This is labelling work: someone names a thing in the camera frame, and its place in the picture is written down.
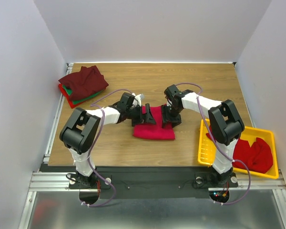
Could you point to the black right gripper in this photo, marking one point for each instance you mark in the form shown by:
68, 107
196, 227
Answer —
171, 118

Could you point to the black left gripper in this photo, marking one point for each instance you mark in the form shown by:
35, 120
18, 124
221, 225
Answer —
140, 119

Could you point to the pink magenta t shirt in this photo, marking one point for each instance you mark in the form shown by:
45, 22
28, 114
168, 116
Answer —
149, 131

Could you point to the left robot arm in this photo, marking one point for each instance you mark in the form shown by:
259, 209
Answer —
83, 128

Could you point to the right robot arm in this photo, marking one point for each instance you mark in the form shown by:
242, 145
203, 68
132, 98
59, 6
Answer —
225, 126

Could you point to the yellow plastic tray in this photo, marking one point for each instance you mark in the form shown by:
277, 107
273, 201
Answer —
207, 150

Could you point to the maroon folded shirt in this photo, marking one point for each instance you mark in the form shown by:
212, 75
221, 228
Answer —
84, 83

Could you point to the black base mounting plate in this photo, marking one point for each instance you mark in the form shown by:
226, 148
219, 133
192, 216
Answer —
149, 182

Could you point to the red folded shirt bottom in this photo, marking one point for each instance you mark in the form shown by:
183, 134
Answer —
74, 103

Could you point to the red shirt in tray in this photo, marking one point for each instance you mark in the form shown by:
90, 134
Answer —
257, 150

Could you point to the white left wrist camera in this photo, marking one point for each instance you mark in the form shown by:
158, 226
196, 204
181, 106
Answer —
139, 97

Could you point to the aluminium frame rail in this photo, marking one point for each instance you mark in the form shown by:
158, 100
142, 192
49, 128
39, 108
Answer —
57, 181

